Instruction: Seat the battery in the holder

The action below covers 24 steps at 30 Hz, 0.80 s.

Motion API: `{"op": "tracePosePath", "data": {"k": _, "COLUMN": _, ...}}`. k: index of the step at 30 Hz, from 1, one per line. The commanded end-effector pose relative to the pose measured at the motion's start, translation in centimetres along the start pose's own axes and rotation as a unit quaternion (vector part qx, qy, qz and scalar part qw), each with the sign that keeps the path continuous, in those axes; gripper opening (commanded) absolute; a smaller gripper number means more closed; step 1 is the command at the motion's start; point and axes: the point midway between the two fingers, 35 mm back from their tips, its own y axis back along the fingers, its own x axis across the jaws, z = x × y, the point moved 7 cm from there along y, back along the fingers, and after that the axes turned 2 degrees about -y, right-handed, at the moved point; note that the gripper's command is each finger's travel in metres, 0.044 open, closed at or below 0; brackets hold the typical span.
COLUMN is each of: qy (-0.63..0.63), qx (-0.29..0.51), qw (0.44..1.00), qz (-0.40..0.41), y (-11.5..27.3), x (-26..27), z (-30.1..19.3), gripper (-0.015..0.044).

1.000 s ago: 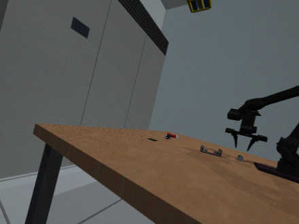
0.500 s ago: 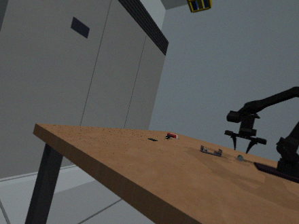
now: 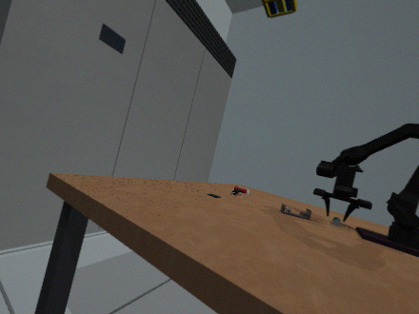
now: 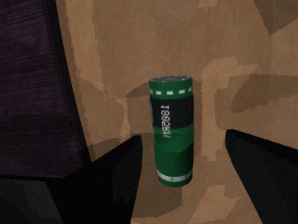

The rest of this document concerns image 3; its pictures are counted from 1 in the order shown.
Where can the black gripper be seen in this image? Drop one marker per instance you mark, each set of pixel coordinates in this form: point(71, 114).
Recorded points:
point(353, 202)

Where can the green cylindrical battery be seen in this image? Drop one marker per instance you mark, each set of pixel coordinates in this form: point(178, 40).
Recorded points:
point(336, 221)

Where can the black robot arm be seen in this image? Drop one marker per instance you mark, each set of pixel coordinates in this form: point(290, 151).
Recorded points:
point(402, 206)

